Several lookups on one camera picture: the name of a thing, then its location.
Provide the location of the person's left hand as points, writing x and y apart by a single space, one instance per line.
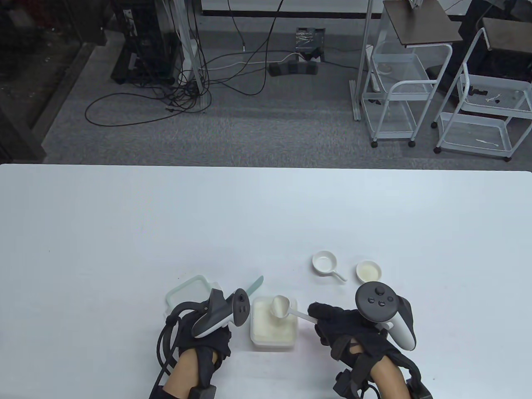
212 343

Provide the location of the person's right hand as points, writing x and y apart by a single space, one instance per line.
345 326

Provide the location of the white sugar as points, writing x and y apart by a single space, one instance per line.
264 326

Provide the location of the clear container lid green rim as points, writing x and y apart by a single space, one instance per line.
185 291

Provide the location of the clear plastic sugar container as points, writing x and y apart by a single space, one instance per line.
274 345

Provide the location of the white coffee spoon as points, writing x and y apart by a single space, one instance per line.
280 306

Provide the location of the mint green dessert spatula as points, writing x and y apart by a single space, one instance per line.
257 284

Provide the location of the person's left forearm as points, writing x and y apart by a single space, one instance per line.
185 370

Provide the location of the person's right forearm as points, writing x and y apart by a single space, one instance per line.
388 378

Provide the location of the white round measuring scoop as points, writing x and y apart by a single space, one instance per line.
369 271
324 262

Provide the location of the grey white VR controller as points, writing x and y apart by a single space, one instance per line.
376 301
216 314

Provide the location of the black glove sensor box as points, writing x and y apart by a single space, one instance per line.
345 382

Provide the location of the thin white stick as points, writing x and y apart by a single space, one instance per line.
486 142

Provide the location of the black foot pedal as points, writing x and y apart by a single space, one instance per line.
291 68

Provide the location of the small black gadget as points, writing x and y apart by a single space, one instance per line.
478 91

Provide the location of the small white clip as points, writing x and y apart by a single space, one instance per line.
493 99

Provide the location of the black floor outlet box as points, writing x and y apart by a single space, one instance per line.
309 41

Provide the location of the black equipment rack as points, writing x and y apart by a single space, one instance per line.
145 50

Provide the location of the white cart with brown top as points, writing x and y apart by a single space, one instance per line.
509 35
428 25

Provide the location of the white desk with black edge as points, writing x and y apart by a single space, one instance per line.
316 6

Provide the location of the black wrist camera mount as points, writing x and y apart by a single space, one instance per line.
419 390
203 392

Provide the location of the silver aluminium frame post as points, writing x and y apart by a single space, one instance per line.
205 102
356 104

